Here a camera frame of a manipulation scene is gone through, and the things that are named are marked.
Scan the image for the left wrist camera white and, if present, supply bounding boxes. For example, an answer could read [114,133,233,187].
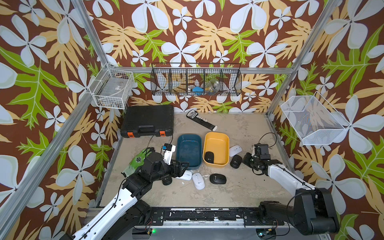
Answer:
[162,144,176,165]

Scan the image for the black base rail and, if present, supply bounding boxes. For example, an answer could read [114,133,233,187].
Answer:
[131,206,280,227]

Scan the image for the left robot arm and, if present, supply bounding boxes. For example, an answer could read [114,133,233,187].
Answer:
[60,153,189,240]

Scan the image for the white mesh basket right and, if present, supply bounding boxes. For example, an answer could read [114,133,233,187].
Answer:
[281,92,350,146]

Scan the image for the green cloth glove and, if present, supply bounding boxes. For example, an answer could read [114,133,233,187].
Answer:
[122,147,155,178]

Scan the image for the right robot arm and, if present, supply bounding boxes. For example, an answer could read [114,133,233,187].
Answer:
[230,144,340,236]

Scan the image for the yellow plastic storage box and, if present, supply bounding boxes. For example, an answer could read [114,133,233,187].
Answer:
[203,132,230,168]

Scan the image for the teal plastic storage box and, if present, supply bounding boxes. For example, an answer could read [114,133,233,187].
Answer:
[176,134,203,170]

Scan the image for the blue lid in basket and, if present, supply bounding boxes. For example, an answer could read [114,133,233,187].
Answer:
[193,87,204,96]

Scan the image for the clear glass jar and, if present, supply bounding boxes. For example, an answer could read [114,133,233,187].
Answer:
[204,78,222,95]

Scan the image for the black mouse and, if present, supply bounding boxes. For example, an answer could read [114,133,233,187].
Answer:
[210,174,227,185]
[162,176,173,186]
[205,152,215,164]

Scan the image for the black lint roller stick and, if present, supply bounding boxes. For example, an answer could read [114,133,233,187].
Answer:
[187,110,218,132]

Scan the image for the white wire basket left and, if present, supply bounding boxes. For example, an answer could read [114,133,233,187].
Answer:
[90,64,135,110]

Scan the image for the black wire basket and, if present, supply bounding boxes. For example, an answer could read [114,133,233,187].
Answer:
[149,63,243,97]

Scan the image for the white mouse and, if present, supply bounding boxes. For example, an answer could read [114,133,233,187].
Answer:
[229,145,243,157]
[192,173,205,190]
[177,170,193,181]

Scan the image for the black tool case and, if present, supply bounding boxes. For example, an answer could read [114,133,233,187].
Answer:
[121,105,175,138]

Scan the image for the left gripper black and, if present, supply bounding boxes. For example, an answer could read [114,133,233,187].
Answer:
[150,157,189,183]

